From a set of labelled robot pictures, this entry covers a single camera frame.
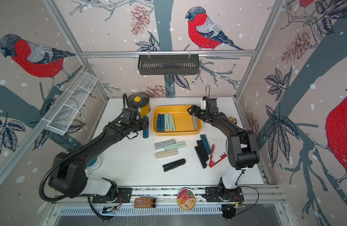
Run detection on dark teal pliers bottom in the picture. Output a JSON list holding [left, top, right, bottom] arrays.
[[160, 114, 166, 131]]

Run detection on mint green pliers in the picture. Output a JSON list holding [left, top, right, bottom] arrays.
[[164, 113, 170, 131], [164, 141, 186, 151], [168, 114, 175, 131]]

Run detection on black pliers pair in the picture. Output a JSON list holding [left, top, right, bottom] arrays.
[[195, 146, 207, 169]]

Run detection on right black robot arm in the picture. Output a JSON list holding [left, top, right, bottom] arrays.
[[187, 97, 260, 200]]

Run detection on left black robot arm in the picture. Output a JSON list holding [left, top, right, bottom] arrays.
[[39, 107, 149, 202]]

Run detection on yellow plastic storage box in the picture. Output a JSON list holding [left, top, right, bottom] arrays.
[[152, 105, 202, 137]]

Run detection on beige pruning pliers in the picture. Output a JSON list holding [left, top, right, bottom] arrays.
[[155, 149, 178, 159]]

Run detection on small brown box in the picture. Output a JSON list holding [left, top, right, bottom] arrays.
[[134, 197, 156, 209]]

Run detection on yellow pot with dark lid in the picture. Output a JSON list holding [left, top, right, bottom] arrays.
[[128, 92, 151, 117]]

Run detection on red plastic tool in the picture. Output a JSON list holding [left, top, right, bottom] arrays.
[[209, 145, 227, 168]]

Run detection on teal lidded clear jug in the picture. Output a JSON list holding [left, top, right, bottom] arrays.
[[85, 156, 102, 175]]

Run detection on round pink tin lid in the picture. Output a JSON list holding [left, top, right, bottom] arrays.
[[177, 188, 196, 211]]

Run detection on black hanging wire basket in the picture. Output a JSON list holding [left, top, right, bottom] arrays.
[[138, 54, 200, 75]]

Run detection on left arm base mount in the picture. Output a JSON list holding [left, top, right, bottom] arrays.
[[92, 178, 133, 204]]

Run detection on white mesh wall basket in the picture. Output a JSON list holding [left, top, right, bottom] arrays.
[[45, 71, 98, 136]]

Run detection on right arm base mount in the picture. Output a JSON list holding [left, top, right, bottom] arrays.
[[202, 184, 244, 202]]

